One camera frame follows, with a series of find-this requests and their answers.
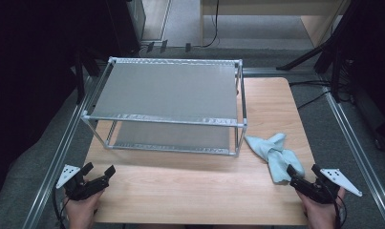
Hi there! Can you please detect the light wooden desk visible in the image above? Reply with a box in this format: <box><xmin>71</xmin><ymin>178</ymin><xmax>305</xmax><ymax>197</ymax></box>
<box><xmin>199</xmin><ymin>0</ymin><xmax>352</xmax><ymax>48</ymax></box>

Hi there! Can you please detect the aluminium floor rail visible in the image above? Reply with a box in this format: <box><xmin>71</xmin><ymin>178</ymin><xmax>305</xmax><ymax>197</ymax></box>
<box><xmin>21</xmin><ymin>74</ymin><xmax>102</xmax><ymax>229</ymax></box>
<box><xmin>320</xmin><ymin>85</ymin><xmax>385</xmax><ymax>229</ymax></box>
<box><xmin>242</xmin><ymin>67</ymin><xmax>322</xmax><ymax>77</ymax></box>

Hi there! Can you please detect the metal rack with grey shelves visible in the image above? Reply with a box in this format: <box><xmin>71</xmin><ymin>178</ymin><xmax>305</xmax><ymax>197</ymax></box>
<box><xmin>80</xmin><ymin>56</ymin><xmax>248</xmax><ymax>157</ymax></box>

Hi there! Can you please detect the person's right hand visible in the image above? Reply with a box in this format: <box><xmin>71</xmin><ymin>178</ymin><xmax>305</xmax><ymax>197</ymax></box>
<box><xmin>295</xmin><ymin>187</ymin><xmax>346</xmax><ymax>229</ymax></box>

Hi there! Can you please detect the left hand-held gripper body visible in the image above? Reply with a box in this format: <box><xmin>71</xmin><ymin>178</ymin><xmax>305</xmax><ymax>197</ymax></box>
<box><xmin>55</xmin><ymin>163</ymin><xmax>111</xmax><ymax>202</ymax></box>

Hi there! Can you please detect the right hand-held gripper cable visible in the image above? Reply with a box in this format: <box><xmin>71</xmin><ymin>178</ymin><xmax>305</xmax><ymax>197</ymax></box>
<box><xmin>334</xmin><ymin>195</ymin><xmax>348</xmax><ymax>229</ymax></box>

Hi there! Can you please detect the black metal stand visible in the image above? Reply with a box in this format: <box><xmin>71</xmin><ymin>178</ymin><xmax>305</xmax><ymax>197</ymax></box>
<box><xmin>73</xmin><ymin>47</ymin><xmax>102</xmax><ymax>105</ymax></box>

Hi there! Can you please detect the black tripod stand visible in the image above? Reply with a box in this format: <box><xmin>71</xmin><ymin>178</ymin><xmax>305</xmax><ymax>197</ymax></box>
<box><xmin>275</xmin><ymin>0</ymin><xmax>366</xmax><ymax>104</ymax></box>

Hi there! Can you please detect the hand-held gripper cable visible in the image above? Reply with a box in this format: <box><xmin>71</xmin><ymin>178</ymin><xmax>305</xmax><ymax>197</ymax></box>
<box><xmin>52</xmin><ymin>185</ymin><xmax>69</xmax><ymax>229</ymax></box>
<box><xmin>334</xmin><ymin>195</ymin><xmax>348</xmax><ymax>229</ymax></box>

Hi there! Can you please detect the black floor cable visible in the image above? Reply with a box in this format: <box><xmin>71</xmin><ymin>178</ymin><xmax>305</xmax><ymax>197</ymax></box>
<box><xmin>289</xmin><ymin>80</ymin><xmax>332</xmax><ymax>88</ymax></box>
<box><xmin>296</xmin><ymin>90</ymin><xmax>332</xmax><ymax>111</ymax></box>

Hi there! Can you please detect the light blue cloth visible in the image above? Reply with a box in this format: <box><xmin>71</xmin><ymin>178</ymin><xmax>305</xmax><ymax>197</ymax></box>
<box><xmin>244</xmin><ymin>133</ymin><xmax>306</xmax><ymax>184</ymax></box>

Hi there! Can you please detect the dark computer tower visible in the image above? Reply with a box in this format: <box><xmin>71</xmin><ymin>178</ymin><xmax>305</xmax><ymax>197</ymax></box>
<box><xmin>105</xmin><ymin>0</ymin><xmax>147</xmax><ymax>61</ymax></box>

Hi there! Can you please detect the person's left hand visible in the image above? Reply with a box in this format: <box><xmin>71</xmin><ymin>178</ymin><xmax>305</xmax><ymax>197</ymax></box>
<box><xmin>63</xmin><ymin>190</ymin><xmax>104</xmax><ymax>229</ymax></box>

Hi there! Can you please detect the left hand-held gripper cable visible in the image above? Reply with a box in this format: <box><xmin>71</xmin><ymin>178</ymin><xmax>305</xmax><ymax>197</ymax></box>
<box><xmin>52</xmin><ymin>185</ymin><xmax>69</xmax><ymax>229</ymax></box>

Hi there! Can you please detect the hanging black cable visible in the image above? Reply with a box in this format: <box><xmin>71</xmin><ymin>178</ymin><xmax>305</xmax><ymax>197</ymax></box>
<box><xmin>202</xmin><ymin>0</ymin><xmax>221</xmax><ymax>49</ymax></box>

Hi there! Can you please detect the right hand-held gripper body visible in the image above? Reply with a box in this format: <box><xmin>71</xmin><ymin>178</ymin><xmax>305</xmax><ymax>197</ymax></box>
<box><xmin>289</xmin><ymin>168</ymin><xmax>363</xmax><ymax>205</ymax></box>

